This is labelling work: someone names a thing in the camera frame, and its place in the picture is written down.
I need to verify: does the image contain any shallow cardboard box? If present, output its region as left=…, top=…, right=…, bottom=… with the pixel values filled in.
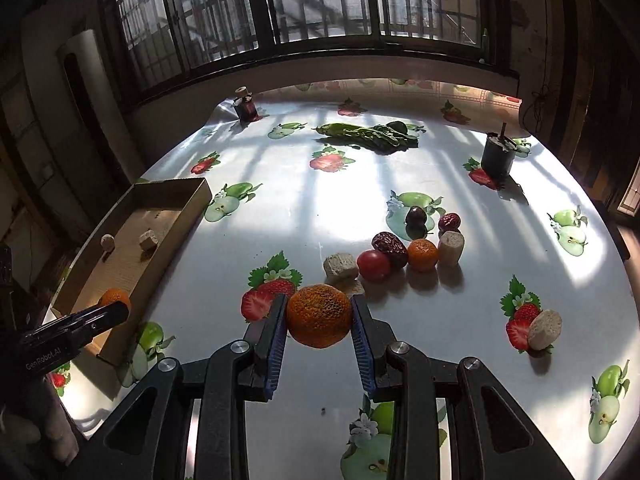
left=50, top=177, right=213, bottom=366

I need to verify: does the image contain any black jar with stick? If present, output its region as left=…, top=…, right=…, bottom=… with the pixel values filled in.
left=480, top=121, right=518, bottom=178

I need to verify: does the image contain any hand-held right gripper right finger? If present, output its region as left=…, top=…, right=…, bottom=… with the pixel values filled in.
left=350, top=294, right=576, bottom=480

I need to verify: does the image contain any large dark red date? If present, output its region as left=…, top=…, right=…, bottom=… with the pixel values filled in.
left=371, top=231, right=410, bottom=268

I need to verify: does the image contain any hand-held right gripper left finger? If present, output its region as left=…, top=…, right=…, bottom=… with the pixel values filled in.
left=62, top=294, right=290, bottom=480

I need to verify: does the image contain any red tomato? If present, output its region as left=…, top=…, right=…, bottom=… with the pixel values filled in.
left=356, top=250, right=392, bottom=282

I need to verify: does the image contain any dark jar with cork lid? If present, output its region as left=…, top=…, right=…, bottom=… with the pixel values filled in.
left=233, top=86, right=258, bottom=122

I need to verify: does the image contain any fruit print tablecloth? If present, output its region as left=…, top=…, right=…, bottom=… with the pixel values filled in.
left=42, top=77, right=626, bottom=480

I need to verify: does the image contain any green leafy vegetable bunch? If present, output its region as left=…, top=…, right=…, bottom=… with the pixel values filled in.
left=312, top=121, right=426, bottom=153

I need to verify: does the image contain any small smooth orange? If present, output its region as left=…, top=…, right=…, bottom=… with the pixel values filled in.
left=406, top=239, right=440, bottom=273

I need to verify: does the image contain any white standing air conditioner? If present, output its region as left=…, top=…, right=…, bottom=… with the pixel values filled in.
left=55, top=29, right=146, bottom=186

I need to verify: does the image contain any person's left hand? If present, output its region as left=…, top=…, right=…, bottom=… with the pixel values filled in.
left=0, top=385, right=78, bottom=466

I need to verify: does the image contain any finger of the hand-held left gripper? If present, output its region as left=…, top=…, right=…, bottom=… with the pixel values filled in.
left=19, top=302, right=132, bottom=356

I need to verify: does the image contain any barred window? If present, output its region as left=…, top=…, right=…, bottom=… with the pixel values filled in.
left=97, top=0, right=521, bottom=106

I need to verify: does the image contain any large bumpy orange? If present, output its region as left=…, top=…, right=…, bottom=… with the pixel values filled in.
left=286, top=284, right=354, bottom=349

